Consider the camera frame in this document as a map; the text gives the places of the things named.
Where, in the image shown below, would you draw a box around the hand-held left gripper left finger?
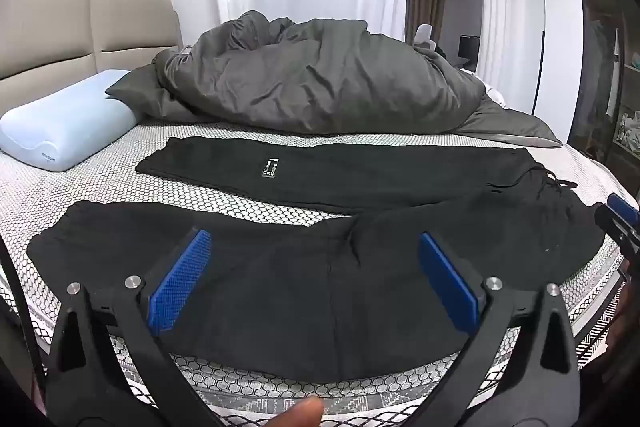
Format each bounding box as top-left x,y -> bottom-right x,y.
45,228 -> 221,427

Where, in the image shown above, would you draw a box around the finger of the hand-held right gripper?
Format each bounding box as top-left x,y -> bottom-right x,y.
606,193 -> 640,228
594,203 -> 640,258

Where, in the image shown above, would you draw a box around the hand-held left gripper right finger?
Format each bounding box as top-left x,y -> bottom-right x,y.
415,232 -> 583,427

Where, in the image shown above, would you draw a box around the black pants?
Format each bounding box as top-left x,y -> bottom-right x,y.
27,136 -> 607,384

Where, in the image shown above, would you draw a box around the person's left hand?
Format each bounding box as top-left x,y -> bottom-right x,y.
265,396 -> 325,427

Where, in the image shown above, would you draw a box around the white patterned mattress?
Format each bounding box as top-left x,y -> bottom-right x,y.
0,109 -> 640,427

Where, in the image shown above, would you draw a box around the dark wardrobe shelves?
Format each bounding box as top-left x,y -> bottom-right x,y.
569,0 -> 640,208

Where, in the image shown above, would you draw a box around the light blue pillow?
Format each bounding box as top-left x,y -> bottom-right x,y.
0,69 -> 139,172

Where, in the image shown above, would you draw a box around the grey duvet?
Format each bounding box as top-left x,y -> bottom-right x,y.
105,10 -> 563,148

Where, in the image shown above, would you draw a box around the white office chair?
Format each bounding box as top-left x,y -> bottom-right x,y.
410,23 -> 442,54

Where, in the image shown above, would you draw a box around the beige padded headboard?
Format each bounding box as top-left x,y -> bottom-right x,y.
0,0 -> 183,118

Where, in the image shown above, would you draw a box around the brown curtain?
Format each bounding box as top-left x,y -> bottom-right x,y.
406,0 -> 446,45

